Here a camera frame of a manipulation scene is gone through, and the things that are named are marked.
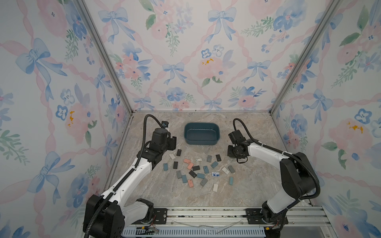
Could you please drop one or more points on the pink eraser lower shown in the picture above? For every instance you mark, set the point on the pink eraser lower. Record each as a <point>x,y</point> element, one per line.
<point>190,166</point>

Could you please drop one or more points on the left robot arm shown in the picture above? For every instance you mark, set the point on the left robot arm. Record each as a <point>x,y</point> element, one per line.
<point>125,184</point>

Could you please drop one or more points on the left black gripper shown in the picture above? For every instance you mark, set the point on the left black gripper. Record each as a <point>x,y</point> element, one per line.
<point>172,143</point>

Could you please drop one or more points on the teal plastic storage box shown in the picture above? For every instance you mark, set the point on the teal plastic storage box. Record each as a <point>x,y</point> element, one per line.
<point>201,133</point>

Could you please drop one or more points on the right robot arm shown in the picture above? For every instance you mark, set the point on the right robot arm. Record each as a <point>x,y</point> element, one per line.
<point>298,179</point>

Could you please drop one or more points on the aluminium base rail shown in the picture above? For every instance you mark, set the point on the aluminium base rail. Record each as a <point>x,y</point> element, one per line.
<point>209,222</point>

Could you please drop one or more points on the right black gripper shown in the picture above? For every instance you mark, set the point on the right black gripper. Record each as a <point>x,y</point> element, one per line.
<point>229,154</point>

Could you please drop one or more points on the grey-green eraser bottom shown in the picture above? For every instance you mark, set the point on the grey-green eraser bottom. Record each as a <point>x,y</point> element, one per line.
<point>203,182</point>

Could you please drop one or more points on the blue eraser middle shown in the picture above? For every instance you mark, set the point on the blue eraser middle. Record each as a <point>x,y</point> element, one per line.
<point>206,170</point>

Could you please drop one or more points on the grey eraser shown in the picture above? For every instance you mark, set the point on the grey eraser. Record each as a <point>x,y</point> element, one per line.
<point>209,158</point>
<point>231,169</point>
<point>179,174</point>

